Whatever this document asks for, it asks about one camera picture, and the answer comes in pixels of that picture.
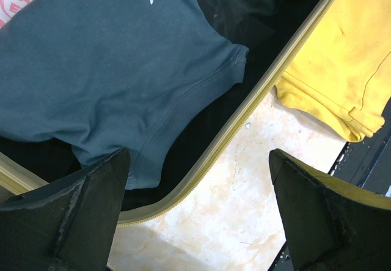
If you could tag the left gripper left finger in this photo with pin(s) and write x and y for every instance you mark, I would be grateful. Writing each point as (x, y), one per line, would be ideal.
(68, 224)

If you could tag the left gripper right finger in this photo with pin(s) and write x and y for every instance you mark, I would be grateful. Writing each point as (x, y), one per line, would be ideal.
(329, 224)

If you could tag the yellow pants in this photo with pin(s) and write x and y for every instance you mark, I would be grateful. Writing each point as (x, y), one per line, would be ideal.
(341, 75)

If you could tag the dark blue shirt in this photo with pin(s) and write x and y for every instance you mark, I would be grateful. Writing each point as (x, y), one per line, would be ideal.
(105, 74)

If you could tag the yellow open suitcase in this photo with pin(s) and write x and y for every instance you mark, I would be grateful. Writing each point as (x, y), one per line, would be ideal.
(271, 30)

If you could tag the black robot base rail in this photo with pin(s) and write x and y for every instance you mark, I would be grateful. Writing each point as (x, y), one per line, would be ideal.
(366, 164)

